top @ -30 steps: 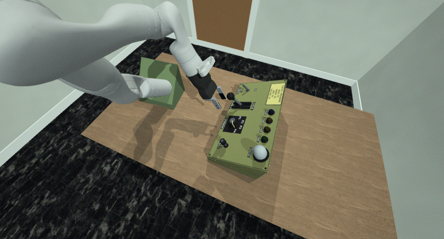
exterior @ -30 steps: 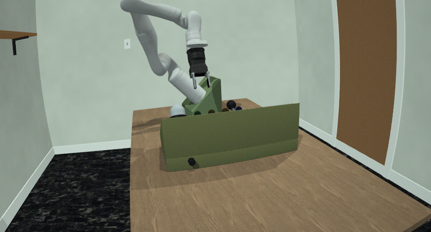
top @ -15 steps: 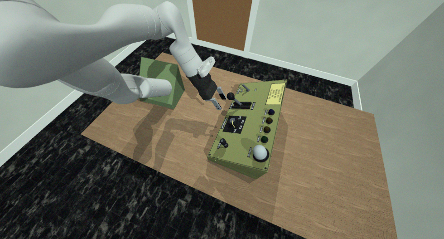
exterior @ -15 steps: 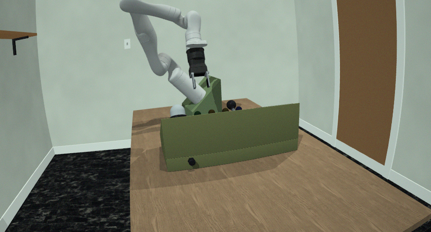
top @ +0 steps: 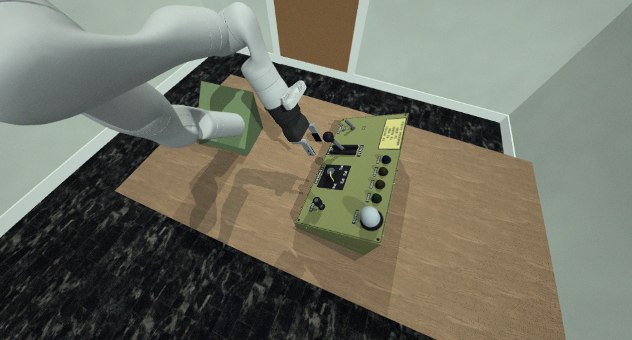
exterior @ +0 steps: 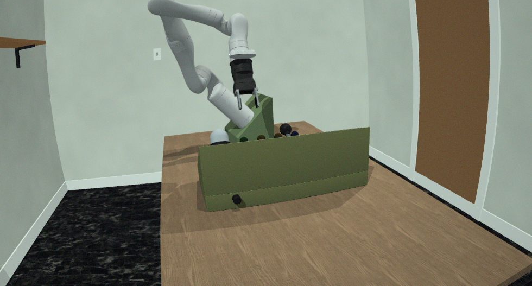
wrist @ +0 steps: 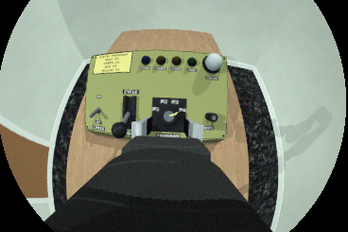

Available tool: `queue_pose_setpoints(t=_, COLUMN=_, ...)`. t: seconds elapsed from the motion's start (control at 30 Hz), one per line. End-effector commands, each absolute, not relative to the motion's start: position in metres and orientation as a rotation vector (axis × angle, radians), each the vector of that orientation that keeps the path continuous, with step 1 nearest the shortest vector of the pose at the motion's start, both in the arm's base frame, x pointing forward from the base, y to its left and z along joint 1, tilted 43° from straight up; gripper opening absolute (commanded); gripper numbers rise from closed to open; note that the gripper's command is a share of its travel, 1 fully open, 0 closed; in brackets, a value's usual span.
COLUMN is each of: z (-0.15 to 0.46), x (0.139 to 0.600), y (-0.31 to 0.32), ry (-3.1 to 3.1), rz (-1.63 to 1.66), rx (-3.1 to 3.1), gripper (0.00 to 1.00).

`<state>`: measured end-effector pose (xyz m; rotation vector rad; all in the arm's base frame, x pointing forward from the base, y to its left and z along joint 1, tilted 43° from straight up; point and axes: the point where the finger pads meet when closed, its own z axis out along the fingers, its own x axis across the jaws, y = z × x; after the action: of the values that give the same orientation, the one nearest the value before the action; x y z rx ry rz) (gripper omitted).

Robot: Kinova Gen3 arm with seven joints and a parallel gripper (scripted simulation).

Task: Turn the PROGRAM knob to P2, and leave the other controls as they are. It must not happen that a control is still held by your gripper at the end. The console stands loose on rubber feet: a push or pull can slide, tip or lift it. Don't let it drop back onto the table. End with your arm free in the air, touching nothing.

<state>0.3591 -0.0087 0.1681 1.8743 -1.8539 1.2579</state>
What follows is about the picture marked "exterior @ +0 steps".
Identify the olive green console housing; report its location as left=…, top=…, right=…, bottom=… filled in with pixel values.
left=198, top=123, right=370, bottom=212

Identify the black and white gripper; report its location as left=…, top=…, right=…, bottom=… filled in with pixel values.
left=229, top=47, right=259, bottom=110

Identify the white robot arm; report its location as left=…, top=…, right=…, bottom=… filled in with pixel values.
left=148, top=0, right=254, bottom=128

